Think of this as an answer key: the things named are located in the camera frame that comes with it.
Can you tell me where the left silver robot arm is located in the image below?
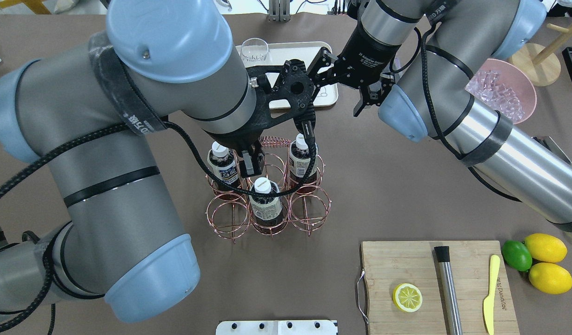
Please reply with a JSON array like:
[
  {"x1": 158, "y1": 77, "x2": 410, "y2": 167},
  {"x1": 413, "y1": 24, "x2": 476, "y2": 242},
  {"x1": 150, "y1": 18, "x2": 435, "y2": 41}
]
[{"x1": 0, "y1": 0, "x2": 255, "y2": 332}]

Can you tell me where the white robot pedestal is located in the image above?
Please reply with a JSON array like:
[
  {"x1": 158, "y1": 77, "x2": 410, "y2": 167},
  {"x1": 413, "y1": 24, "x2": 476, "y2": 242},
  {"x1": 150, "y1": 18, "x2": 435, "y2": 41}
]
[{"x1": 215, "y1": 320, "x2": 339, "y2": 335}]

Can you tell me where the pink bowl with ice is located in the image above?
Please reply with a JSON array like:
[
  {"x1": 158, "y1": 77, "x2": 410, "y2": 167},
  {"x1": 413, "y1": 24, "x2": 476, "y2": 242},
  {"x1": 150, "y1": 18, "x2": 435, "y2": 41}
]
[{"x1": 465, "y1": 59, "x2": 537, "y2": 124}]

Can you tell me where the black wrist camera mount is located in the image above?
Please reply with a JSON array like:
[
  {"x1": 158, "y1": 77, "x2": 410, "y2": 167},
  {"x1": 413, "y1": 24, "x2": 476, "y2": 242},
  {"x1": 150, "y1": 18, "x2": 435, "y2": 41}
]
[{"x1": 244, "y1": 59, "x2": 315, "y2": 138}]

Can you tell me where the half lemon slice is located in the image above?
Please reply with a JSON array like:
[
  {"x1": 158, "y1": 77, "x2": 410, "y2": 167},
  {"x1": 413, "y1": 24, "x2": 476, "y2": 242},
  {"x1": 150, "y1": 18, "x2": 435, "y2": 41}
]
[{"x1": 392, "y1": 283, "x2": 423, "y2": 313}]

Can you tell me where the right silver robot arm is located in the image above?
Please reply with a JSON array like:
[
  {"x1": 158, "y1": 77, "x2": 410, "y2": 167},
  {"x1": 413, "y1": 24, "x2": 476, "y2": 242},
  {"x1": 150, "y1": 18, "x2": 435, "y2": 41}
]
[{"x1": 316, "y1": 0, "x2": 572, "y2": 245}]

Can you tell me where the cream serving tray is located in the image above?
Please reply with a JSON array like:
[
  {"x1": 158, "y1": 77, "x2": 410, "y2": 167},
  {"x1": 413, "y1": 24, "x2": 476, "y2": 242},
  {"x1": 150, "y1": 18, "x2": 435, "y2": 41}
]
[{"x1": 241, "y1": 41, "x2": 339, "y2": 107}]

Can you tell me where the wooden cutting board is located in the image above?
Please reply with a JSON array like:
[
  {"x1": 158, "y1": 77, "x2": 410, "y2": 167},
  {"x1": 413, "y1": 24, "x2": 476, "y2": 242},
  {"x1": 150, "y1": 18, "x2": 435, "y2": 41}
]
[{"x1": 360, "y1": 241, "x2": 501, "y2": 335}]

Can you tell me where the yellow plastic knife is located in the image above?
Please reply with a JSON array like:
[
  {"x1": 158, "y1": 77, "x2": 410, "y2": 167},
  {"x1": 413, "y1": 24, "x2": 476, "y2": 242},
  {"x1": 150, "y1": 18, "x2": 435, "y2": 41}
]
[{"x1": 482, "y1": 255, "x2": 500, "y2": 335}]

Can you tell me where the wooden cup tree stand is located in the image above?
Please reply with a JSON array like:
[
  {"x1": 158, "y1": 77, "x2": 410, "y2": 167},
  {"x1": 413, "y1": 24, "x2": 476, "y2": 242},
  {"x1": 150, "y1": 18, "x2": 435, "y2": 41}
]
[{"x1": 507, "y1": 23, "x2": 572, "y2": 87}]

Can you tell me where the steel muddler black tip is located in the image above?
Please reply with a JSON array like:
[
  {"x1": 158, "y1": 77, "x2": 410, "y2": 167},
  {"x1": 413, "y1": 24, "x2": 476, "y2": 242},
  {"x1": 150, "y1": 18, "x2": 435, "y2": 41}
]
[{"x1": 433, "y1": 246, "x2": 463, "y2": 335}]

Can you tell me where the copper wire bottle basket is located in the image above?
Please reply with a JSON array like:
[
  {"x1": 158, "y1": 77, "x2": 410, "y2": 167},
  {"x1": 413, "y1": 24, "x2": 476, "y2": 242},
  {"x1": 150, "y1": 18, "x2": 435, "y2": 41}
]
[{"x1": 206, "y1": 136, "x2": 332, "y2": 241}]

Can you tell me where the green lime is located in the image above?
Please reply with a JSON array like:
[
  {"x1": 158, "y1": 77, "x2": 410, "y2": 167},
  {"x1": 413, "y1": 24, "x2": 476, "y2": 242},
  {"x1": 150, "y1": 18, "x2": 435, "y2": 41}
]
[{"x1": 501, "y1": 240, "x2": 533, "y2": 272}]

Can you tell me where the tea bottle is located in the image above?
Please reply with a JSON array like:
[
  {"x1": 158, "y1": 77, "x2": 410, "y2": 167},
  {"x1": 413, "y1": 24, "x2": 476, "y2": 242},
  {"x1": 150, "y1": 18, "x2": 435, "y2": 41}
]
[
  {"x1": 288, "y1": 133, "x2": 318, "y2": 194},
  {"x1": 249, "y1": 177, "x2": 284, "y2": 233},
  {"x1": 207, "y1": 141, "x2": 241, "y2": 188}
]

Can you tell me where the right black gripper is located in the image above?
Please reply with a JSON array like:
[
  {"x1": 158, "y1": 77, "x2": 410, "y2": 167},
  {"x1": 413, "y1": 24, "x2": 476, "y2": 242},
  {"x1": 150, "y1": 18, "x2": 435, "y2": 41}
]
[{"x1": 306, "y1": 25, "x2": 401, "y2": 117}]

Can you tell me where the yellow lemon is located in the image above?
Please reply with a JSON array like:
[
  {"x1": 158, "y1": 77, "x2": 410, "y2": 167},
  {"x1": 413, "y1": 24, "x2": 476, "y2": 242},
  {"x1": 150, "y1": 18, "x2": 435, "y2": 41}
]
[
  {"x1": 523, "y1": 233, "x2": 567, "y2": 263},
  {"x1": 528, "y1": 262, "x2": 572, "y2": 295}
]

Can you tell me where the steel ice scoop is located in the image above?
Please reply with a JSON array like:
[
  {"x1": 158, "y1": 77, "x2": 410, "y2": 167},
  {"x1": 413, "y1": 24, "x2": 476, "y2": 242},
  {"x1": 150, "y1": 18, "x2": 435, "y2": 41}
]
[{"x1": 532, "y1": 135, "x2": 572, "y2": 167}]

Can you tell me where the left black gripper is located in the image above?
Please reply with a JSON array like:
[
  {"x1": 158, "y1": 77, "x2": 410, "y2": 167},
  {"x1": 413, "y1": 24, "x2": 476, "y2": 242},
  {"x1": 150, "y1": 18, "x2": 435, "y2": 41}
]
[{"x1": 202, "y1": 112, "x2": 268, "y2": 177}]

